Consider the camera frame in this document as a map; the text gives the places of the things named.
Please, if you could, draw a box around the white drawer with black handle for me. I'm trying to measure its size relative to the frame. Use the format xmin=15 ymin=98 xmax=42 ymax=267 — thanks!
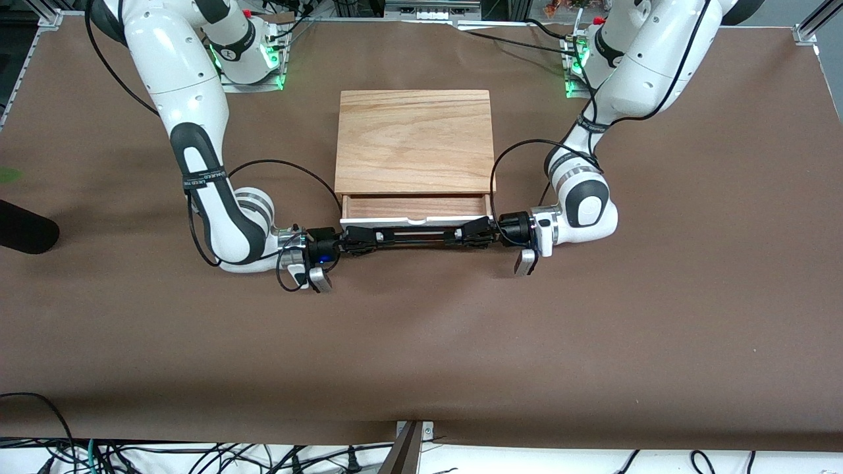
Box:
xmin=339 ymin=193 xmax=493 ymax=248

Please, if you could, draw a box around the light wooden drawer cabinet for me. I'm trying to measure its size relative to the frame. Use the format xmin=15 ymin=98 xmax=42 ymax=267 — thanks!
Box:
xmin=333 ymin=90 xmax=497 ymax=221

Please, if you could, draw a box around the dark slanted metal bar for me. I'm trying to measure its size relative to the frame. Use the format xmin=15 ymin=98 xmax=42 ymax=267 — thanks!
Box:
xmin=378 ymin=421 xmax=422 ymax=474

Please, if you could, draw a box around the grey power strip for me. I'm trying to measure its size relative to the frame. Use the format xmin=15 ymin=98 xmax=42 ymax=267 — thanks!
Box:
xmin=384 ymin=0 xmax=481 ymax=20

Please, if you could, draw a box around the orange background clutter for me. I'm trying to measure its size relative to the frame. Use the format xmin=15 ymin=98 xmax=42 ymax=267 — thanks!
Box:
xmin=543 ymin=0 xmax=593 ymax=18

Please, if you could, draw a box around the black matte cylinder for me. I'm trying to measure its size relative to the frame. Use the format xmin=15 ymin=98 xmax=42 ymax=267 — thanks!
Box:
xmin=0 ymin=199 xmax=61 ymax=255

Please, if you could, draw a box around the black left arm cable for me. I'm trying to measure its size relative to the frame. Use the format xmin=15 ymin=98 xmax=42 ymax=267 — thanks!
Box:
xmin=489 ymin=0 xmax=713 ymax=209

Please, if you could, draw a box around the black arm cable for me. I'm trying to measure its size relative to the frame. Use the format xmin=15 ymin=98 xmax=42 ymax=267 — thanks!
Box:
xmin=489 ymin=0 xmax=713 ymax=209
xmin=84 ymin=0 xmax=340 ymax=292

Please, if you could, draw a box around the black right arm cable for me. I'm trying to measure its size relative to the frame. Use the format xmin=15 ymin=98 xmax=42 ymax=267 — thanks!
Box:
xmin=84 ymin=0 xmax=340 ymax=292

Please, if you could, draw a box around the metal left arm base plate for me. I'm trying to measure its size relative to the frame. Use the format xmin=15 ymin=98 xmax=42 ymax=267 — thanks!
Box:
xmin=564 ymin=33 xmax=595 ymax=98

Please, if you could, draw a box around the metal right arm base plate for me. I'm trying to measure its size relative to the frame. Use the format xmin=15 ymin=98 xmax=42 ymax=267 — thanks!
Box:
xmin=223 ymin=26 xmax=288 ymax=92

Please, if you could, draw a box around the long black table cable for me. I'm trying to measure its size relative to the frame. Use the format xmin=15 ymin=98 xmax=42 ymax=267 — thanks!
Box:
xmin=454 ymin=20 xmax=580 ymax=57

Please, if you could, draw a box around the small metal bracket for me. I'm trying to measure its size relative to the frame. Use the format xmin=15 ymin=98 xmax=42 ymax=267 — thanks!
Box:
xmin=395 ymin=420 xmax=435 ymax=442

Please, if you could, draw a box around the short black table cable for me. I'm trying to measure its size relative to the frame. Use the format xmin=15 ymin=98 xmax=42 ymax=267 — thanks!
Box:
xmin=525 ymin=18 xmax=568 ymax=40

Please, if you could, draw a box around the black base connector cable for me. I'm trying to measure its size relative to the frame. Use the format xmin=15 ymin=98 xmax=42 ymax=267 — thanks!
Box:
xmin=265 ymin=10 xmax=315 ymax=45

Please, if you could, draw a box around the black looped floor cable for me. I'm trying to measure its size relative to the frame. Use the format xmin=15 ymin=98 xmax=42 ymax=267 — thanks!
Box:
xmin=0 ymin=392 xmax=75 ymax=474

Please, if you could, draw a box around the aluminium frame profile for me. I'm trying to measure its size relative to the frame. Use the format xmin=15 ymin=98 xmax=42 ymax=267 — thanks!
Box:
xmin=26 ymin=0 xmax=64 ymax=28
xmin=792 ymin=0 xmax=843 ymax=44

